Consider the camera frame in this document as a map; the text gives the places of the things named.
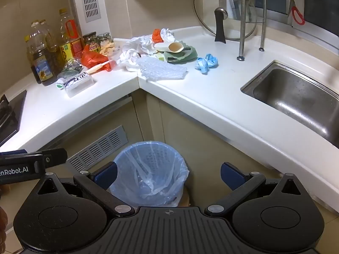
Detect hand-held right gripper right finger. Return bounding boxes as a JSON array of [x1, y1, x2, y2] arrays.
[[205, 161, 304, 216]]

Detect blue lined trash basket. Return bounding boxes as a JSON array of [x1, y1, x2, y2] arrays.
[[109, 141, 190, 208]]

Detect blue glove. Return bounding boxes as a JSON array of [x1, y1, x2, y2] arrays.
[[195, 53, 220, 74]]

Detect white crumpled plastic bag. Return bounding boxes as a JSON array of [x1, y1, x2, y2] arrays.
[[122, 35, 159, 59]]

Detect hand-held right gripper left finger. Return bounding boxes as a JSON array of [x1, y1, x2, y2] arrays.
[[36, 162, 135, 217]]

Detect large green sauce jar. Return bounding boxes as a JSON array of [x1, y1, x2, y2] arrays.
[[83, 32, 100, 55]]

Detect dark oil bottle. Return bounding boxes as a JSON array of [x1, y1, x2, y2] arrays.
[[25, 21, 61, 86]]

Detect red handled scissors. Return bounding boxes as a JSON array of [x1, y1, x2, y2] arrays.
[[285, 0, 306, 26]]

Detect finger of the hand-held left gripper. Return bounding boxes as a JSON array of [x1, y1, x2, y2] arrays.
[[41, 148, 67, 168]]

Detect green cloth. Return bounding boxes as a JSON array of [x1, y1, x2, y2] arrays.
[[163, 46, 199, 64]]

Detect silver foil packet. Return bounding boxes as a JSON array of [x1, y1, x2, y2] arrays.
[[60, 58, 83, 79]]

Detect cabinet vent grille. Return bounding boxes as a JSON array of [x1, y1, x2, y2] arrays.
[[66, 125, 125, 174]]

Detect golden oil bottle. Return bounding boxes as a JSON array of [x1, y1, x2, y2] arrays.
[[39, 19, 65, 68]]

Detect yellow label oil bottle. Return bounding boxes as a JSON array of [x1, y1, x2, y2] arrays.
[[58, 8, 85, 65]]

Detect grey vent panel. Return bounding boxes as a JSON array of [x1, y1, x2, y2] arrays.
[[79, 0, 102, 23]]

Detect black gas stove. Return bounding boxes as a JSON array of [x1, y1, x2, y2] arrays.
[[0, 89, 27, 146]]

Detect dark window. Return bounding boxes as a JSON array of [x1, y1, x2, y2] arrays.
[[254, 0, 339, 59]]

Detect beige paper cup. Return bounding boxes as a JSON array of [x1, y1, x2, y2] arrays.
[[168, 41, 184, 54]]

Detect clear bubble wrap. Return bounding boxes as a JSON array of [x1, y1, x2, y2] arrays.
[[136, 58, 188, 82]]

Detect clear plastic water bottle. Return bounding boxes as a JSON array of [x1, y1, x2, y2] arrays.
[[56, 71, 96, 98]]

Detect yellow snack packet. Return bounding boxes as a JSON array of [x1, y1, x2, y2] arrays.
[[101, 41, 117, 57]]

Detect small checkered lid jar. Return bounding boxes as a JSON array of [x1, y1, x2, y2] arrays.
[[97, 32, 112, 48]]

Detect white tissue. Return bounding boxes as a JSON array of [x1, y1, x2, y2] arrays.
[[117, 49, 143, 72], [160, 28, 176, 43]]

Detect stainless steel sink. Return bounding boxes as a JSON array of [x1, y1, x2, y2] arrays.
[[240, 60, 339, 149]]

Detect glass pot lid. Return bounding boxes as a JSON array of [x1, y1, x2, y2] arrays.
[[193, 0, 258, 43]]

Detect red plastic bag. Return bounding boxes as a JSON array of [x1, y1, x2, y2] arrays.
[[80, 45, 113, 71]]

